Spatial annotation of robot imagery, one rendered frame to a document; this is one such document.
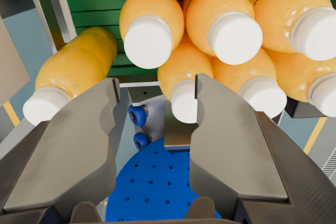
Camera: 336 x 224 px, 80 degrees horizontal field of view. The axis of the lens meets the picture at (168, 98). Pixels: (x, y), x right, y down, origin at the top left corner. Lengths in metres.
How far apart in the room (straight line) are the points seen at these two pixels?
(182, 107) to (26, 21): 1.40
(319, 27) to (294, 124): 1.81
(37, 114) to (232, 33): 0.20
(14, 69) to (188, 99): 0.24
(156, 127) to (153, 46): 0.31
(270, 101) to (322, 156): 2.25
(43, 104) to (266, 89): 0.21
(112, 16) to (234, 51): 0.26
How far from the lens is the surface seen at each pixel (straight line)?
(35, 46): 1.57
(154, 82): 0.33
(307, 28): 0.20
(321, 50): 0.21
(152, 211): 0.34
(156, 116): 0.44
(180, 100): 0.19
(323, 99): 0.25
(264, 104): 0.22
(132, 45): 0.17
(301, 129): 2.07
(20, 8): 0.43
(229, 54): 0.18
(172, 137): 0.33
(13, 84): 0.33
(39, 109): 0.23
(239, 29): 0.17
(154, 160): 0.39
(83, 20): 0.40
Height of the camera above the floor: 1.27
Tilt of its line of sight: 57 degrees down
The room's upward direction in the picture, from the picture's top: 179 degrees clockwise
